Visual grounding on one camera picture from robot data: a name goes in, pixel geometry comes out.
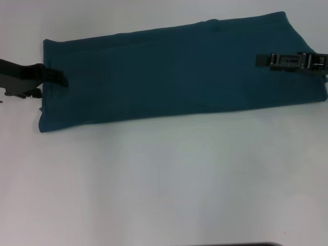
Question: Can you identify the teal t-shirt with beige print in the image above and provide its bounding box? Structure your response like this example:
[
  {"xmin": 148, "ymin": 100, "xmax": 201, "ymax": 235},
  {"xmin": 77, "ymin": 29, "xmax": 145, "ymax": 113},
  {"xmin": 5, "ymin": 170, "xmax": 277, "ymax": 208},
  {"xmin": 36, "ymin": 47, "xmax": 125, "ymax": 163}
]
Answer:
[{"xmin": 37, "ymin": 11, "xmax": 328, "ymax": 134}]

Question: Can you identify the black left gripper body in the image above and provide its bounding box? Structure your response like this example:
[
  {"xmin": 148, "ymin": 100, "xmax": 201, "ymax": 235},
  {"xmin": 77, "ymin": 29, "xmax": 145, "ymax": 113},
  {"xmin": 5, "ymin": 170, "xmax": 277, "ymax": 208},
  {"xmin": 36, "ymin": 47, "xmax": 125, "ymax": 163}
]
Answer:
[{"xmin": 0, "ymin": 58, "xmax": 46, "ymax": 97}]

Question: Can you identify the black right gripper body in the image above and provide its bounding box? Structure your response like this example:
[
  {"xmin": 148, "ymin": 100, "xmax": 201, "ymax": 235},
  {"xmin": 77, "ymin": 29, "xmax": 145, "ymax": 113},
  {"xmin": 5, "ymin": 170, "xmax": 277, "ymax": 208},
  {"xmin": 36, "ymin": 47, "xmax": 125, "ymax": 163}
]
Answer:
[{"xmin": 304, "ymin": 52, "xmax": 328, "ymax": 76}]

